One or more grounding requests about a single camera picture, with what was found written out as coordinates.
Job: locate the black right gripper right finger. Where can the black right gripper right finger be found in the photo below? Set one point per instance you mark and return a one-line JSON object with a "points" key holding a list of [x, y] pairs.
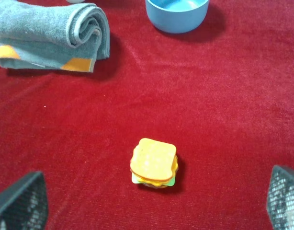
{"points": [[280, 198]]}

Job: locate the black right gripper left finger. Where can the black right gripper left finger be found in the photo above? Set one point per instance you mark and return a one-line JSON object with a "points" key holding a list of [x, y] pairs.
{"points": [[24, 204]]}

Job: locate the red velvet tablecloth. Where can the red velvet tablecloth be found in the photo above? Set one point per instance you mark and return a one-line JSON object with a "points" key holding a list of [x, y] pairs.
{"points": [[222, 94]]}

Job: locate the toy sandwich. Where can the toy sandwich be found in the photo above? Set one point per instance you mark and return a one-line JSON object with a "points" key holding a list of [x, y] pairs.
{"points": [[154, 164]]}

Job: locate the folded grey orange towel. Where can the folded grey orange towel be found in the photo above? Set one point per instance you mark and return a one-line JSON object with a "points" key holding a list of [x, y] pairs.
{"points": [[69, 37]]}

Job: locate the light blue bowl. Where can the light blue bowl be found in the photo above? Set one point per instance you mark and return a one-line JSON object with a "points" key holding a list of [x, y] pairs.
{"points": [[176, 16]]}

